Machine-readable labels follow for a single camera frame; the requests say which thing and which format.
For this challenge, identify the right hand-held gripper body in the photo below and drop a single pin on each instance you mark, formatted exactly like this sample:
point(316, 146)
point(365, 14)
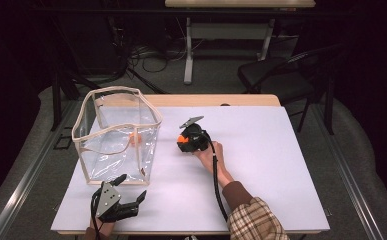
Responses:
point(199, 140)

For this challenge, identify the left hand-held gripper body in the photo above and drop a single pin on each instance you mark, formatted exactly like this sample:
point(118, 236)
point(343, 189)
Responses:
point(109, 201)

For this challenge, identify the orange ball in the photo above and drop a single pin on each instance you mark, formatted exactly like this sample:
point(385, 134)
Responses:
point(182, 139)
point(135, 138)

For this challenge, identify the transparent bag with beige trim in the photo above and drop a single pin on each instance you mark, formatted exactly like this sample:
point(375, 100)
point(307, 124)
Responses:
point(114, 160)

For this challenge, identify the person's right hand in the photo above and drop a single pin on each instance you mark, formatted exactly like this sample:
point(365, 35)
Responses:
point(207, 158)

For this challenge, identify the person's left hand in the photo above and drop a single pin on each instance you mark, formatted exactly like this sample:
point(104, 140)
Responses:
point(105, 227)

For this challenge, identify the white table sheet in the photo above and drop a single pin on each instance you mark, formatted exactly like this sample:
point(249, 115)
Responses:
point(264, 166)

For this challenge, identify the black chair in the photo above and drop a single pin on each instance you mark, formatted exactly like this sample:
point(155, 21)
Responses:
point(274, 76)

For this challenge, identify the black metal stand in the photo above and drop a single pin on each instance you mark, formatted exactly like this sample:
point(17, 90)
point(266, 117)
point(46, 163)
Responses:
point(56, 100)

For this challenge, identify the background table with white legs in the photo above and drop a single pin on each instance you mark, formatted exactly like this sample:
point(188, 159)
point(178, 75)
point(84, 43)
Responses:
point(234, 30)

